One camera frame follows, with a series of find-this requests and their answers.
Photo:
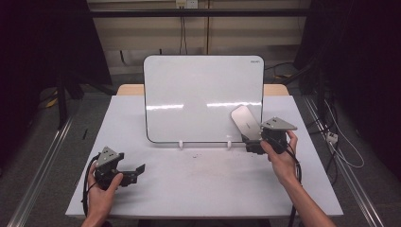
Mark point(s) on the light wooden table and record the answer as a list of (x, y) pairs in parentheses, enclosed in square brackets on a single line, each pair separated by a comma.
[(129, 90)]

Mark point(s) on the metal floor rail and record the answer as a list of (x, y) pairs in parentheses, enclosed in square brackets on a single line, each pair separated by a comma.
[(38, 176), (346, 176)]

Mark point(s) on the black metal stand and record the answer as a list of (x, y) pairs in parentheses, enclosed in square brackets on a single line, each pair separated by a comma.
[(62, 101)]

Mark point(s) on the black horizontal bar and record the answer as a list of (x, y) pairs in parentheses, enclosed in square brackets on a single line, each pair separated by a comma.
[(142, 13)]

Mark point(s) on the person's left hand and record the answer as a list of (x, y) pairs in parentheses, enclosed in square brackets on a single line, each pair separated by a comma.
[(101, 201)]

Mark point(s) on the white power strip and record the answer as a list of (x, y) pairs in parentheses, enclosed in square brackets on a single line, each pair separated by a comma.
[(332, 137)]

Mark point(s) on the white whiteboard on stand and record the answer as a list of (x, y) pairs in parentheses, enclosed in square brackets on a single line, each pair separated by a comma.
[(189, 91)]

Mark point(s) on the white wall socket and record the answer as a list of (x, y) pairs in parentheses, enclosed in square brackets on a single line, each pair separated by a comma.
[(186, 3)]

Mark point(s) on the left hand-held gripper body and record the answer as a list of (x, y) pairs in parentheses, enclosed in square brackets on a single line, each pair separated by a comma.
[(107, 157)]

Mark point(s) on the black curtain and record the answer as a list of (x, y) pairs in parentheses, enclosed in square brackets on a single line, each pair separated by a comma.
[(362, 47), (44, 41)]

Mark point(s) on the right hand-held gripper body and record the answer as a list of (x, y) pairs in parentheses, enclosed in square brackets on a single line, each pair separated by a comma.
[(277, 124)]

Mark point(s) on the person's right hand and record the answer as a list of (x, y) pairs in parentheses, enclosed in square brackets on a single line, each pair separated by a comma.
[(285, 165)]

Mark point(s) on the white whiteboard eraser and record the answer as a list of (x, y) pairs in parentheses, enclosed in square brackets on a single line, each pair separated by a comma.
[(246, 121)]

